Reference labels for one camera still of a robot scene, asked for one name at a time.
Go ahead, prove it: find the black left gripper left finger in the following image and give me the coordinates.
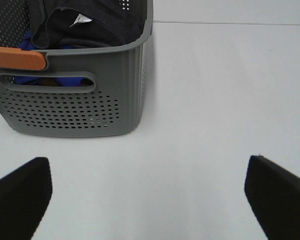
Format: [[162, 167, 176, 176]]
[[0, 157, 53, 240]]

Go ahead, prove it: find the orange basket handle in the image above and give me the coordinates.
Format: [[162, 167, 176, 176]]
[[0, 46, 47, 71]]

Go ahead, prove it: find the grey perforated plastic basket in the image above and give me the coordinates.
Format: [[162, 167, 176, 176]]
[[0, 0, 154, 138]]

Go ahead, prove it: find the dark grey towel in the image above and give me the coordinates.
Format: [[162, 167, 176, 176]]
[[26, 0, 147, 50]]

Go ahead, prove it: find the blue cloth in basket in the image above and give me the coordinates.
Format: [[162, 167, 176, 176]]
[[14, 30, 93, 87]]

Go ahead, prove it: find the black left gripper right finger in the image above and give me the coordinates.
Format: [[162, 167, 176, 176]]
[[244, 155, 300, 240]]

